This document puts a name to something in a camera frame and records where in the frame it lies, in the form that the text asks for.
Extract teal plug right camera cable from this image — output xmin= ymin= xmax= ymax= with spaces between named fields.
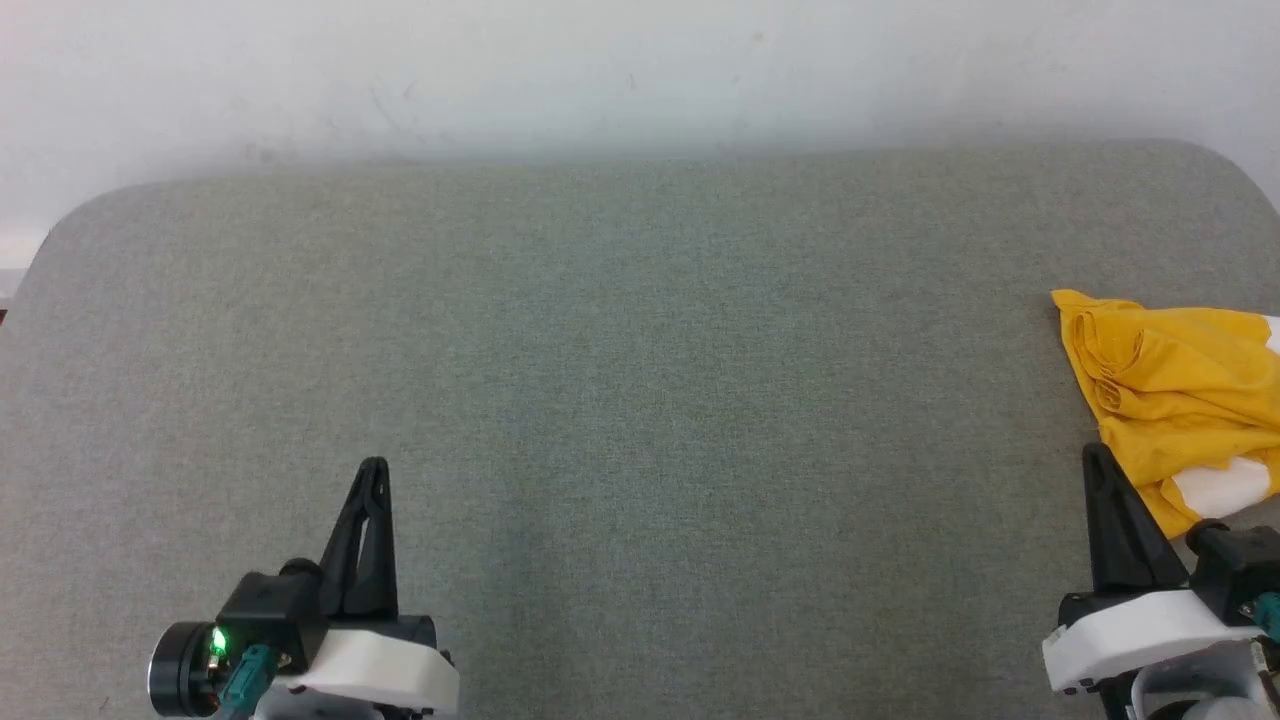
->
xmin=1240 ymin=592 xmax=1280 ymax=641

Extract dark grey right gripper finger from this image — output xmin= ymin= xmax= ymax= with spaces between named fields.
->
xmin=1083 ymin=443 xmax=1136 ymax=596
xmin=1095 ymin=443 xmax=1191 ymax=591

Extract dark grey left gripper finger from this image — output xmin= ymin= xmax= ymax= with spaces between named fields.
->
xmin=345 ymin=457 xmax=399 ymax=616
xmin=320 ymin=457 xmax=381 ymax=616

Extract teal plug camera cable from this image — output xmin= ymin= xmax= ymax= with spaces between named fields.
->
xmin=1240 ymin=592 xmax=1280 ymax=641
xmin=222 ymin=643 xmax=279 ymax=720

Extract teal plug left camera cable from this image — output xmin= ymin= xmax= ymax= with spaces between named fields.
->
xmin=222 ymin=643 xmax=279 ymax=720

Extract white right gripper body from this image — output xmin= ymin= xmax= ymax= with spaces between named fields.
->
xmin=1042 ymin=588 xmax=1266 ymax=696

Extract yellow cartoon print t-shirt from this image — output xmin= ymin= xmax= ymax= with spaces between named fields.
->
xmin=1050 ymin=288 xmax=1280 ymax=541

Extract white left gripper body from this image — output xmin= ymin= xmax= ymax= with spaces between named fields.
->
xmin=275 ymin=615 xmax=463 ymax=720

